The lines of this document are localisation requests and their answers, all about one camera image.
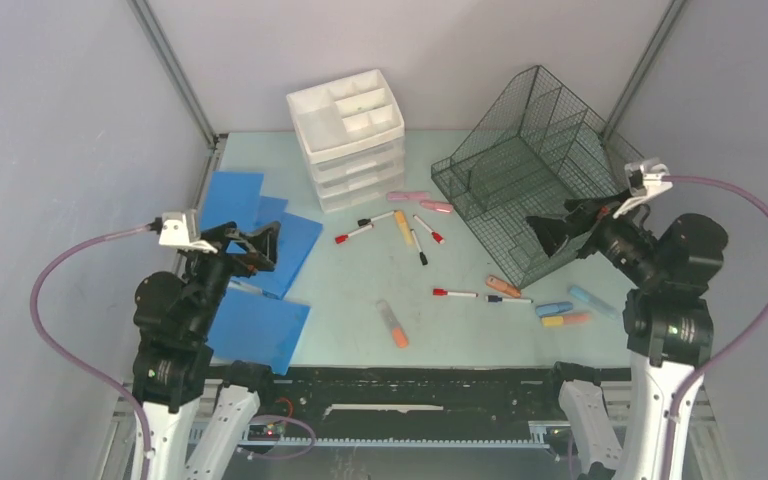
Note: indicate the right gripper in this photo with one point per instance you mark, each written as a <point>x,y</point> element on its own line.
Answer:
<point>581,215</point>

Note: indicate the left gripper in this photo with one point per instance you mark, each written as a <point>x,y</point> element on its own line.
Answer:
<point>261,247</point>

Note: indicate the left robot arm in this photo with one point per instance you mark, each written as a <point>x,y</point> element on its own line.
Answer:
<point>174,315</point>

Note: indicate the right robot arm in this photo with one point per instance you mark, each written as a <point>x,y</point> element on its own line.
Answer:
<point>669,334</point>

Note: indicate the blue cap pen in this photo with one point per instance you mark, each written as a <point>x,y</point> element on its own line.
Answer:
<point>235,284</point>

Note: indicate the light blue highlighter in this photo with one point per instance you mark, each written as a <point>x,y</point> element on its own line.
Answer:
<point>594,302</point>

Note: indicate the red cap marker left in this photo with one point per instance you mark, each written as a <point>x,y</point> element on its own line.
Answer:
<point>345,237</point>

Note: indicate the red cap marker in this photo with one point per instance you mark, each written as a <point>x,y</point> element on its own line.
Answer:
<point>345,237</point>
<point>454,293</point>
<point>438,238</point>

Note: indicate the yellow orange highlighter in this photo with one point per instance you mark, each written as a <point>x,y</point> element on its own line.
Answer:
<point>566,319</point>

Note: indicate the black cap marker upper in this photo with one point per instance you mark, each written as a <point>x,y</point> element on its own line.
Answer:
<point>368,221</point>

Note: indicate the black cap marker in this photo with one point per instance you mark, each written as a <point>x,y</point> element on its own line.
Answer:
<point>421,254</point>
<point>368,221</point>

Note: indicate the orange highlighter by basket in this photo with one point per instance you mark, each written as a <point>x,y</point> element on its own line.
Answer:
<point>503,287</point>

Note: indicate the red cap marker right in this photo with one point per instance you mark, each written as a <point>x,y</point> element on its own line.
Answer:
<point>438,238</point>

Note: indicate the pink highlighter right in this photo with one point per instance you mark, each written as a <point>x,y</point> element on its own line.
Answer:
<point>440,207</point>

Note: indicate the pink highlighter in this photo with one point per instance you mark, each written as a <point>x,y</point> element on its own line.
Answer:
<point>404,196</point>
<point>440,207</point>

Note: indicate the white plastic drawer organizer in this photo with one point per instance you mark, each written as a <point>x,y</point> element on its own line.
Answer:
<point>351,132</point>

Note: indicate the pink highlighter left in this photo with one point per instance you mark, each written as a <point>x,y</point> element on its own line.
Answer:
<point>404,196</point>

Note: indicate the red cap marker bottom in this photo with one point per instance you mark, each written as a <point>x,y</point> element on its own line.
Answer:
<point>454,293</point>

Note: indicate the black cap marker lower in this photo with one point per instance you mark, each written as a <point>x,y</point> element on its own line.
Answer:
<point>421,254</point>

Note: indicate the clear orange highlighter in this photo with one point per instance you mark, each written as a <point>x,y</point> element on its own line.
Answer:
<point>393,325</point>

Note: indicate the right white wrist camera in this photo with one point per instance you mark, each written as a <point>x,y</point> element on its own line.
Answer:
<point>646,179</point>

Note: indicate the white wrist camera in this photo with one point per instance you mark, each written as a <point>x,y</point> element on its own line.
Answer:
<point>646,179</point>
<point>180,231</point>

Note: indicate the green wire mesh organizer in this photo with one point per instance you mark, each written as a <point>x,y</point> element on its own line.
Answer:
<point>537,146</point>

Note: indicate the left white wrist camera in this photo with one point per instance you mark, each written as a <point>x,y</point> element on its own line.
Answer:
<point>180,231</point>

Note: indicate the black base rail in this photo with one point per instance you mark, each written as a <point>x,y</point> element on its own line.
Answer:
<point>506,406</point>

